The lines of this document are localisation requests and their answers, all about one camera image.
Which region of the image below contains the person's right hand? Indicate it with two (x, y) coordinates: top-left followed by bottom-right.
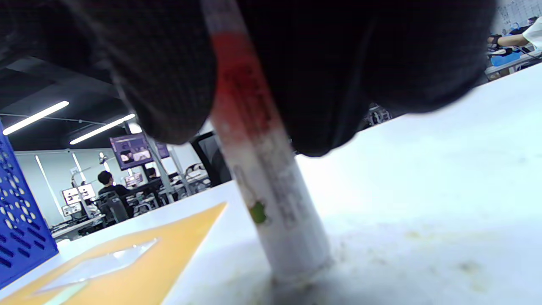
(0, 0), (498, 157)

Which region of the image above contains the translucent glue stick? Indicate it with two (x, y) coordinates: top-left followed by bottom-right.
(201, 0), (333, 284)

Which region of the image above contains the orange L-shaped folder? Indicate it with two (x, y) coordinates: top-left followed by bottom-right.
(0, 202), (228, 305)

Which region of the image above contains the black mesh office chair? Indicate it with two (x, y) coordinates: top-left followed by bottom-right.
(191, 131), (233, 187)

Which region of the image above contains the purple hanging display screen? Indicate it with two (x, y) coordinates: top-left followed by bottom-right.
(109, 135), (154, 171)

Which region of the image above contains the white ceiling light strip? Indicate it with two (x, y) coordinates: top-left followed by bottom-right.
(69, 114), (136, 145)
(2, 101), (69, 136)

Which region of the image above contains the white lined label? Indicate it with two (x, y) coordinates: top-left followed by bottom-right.
(34, 238), (159, 295)

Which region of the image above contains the blue plastic file rack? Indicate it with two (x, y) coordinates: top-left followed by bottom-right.
(0, 121), (59, 291)

